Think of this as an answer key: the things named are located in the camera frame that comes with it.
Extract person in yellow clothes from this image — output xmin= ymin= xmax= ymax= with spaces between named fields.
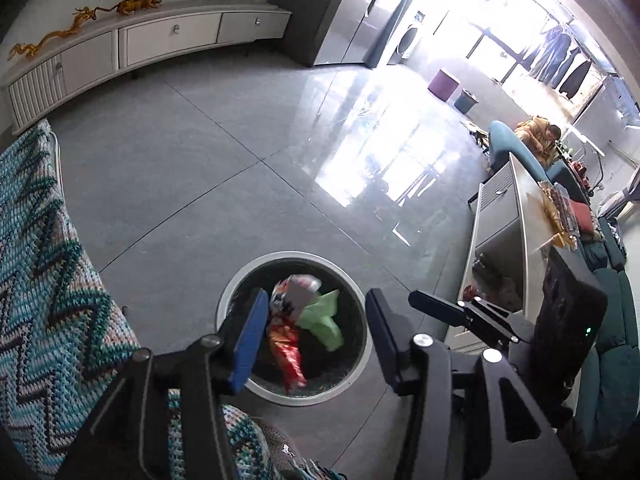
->
xmin=514 ymin=116 xmax=561 ymax=168

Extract white round trash bin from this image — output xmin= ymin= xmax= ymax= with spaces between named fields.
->
xmin=216 ymin=250 xmax=372 ymax=408

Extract red snack wrapper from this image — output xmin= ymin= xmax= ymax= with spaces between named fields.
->
xmin=267 ymin=321 xmax=307 ymax=392

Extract light green paper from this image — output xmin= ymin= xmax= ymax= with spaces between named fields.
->
xmin=296 ymin=290 xmax=344 ymax=352

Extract teal sofa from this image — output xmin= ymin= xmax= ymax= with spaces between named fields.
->
xmin=474 ymin=152 xmax=639 ymax=450

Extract grey printed snack packet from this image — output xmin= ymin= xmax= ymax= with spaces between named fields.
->
xmin=269 ymin=274 xmax=322 ymax=323

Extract white low tv cabinet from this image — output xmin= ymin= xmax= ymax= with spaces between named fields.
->
xmin=2 ymin=0 xmax=291 ymax=136

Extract hanging dark clothes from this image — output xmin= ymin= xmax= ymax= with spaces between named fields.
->
xmin=520 ymin=25 xmax=585 ymax=90

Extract white washing machine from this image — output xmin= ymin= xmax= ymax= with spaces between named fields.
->
xmin=387 ymin=11 xmax=425 ymax=65

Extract white side cabinet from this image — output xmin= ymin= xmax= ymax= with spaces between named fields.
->
xmin=457 ymin=157 xmax=554 ymax=322

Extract teal zigzag woven rug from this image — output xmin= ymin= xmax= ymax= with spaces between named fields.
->
xmin=1 ymin=122 xmax=281 ymax=479

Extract golden dragon figurine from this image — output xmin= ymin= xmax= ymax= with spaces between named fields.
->
xmin=8 ymin=6 xmax=96 ymax=61

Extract snacks on side cabinet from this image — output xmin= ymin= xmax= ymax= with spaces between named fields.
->
xmin=538 ymin=181 xmax=596 ymax=250

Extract golden tiger figurine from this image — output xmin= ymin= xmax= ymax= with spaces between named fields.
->
xmin=96 ymin=0 xmax=163 ymax=16

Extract grey double-door refrigerator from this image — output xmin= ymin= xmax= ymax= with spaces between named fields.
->
xmin=269 ymin=0 xmax=410 ymax=68

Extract purple round stool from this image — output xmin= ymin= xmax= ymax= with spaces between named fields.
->
xmin=427 ymin=68 xmax=460 ymax=102

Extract blue small bin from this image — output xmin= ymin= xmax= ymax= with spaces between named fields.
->
xmin=454 ymin=89 xmax=478 ymax=115

